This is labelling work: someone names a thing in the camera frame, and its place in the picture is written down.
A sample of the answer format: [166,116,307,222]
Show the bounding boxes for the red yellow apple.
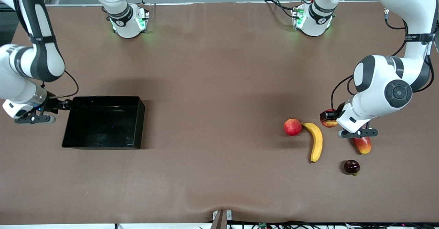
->
[320,109,339,128]

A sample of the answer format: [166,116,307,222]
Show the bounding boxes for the red yellow mango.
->
[353,136,372,155]

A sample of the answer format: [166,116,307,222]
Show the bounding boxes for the yellow banana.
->
[301,122,323,163]

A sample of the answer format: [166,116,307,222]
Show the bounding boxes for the dark purple mangosteen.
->
[344,159,360,176]

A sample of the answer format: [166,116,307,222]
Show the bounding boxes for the black left arm base cable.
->
[263,0,304,19]

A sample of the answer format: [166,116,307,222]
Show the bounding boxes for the red pomegranate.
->
[284,118,302,136]

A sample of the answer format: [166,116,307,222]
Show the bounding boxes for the brown table cover cloth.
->
[10,1,439,225]

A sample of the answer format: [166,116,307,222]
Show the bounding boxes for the black plastic box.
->
[62,96,145,150]

